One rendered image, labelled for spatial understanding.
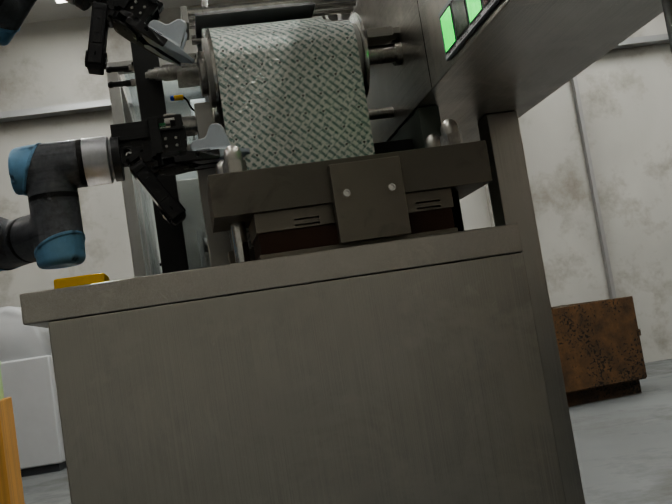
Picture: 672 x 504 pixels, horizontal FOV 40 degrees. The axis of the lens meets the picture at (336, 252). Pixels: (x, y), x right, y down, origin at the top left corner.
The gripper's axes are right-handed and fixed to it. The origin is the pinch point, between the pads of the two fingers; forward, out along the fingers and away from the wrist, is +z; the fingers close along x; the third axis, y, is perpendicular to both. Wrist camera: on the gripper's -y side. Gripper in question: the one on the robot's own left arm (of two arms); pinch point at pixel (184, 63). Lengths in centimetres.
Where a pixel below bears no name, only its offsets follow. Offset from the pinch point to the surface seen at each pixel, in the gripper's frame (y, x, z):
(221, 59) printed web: 2.4, -5.2, 5.5
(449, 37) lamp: 15.8, -29.1, 33.9
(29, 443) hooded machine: -175, 639, -54
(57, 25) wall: 151, 719, -252
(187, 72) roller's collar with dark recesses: 4.7, 23.1, -2.9
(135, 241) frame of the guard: -23, 97, -3
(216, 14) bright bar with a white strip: 18.0, 24.5, -4.6
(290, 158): -5.4, -5.2, 23.3
